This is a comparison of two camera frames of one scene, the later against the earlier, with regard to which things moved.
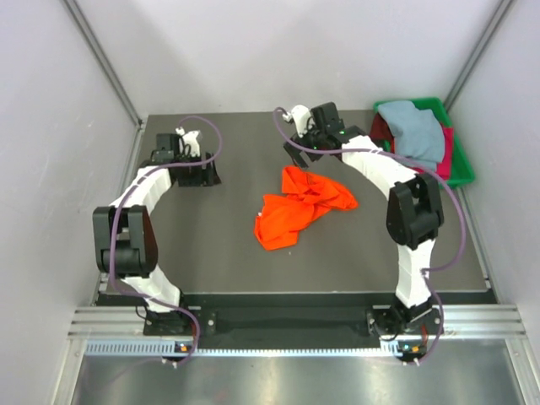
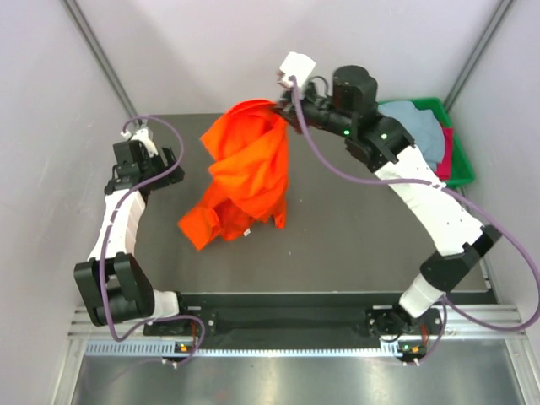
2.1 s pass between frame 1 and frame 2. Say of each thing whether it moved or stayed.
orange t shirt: moved
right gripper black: moved
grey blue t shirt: stayed
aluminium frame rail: stayed
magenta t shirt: stayed
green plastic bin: stayed
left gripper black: moved
